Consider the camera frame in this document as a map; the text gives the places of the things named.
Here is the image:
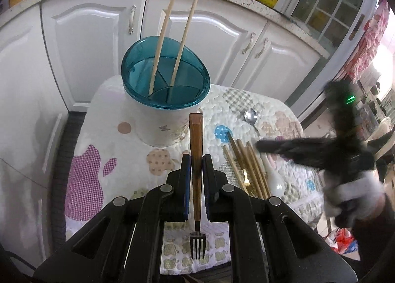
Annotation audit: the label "pink floral hanging cloth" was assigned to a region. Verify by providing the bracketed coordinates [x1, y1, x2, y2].
[342, 0, 390, 84]

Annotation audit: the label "teal rimmed floral utensil holder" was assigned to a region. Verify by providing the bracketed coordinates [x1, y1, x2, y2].
[120, 36, 210, 147]

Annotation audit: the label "patchwork quilted table cloth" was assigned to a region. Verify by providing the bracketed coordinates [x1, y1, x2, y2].
[63, 75, 325, 276]

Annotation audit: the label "metal spoon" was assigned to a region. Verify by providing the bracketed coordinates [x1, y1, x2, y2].
[244, 108, 261, 137]

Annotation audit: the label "wooden handled fork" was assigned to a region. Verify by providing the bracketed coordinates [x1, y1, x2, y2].
[189, 113, 207, 260]

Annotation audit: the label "white gloved right hand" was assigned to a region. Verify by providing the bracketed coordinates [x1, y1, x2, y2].
[323, 171, 386, 227]

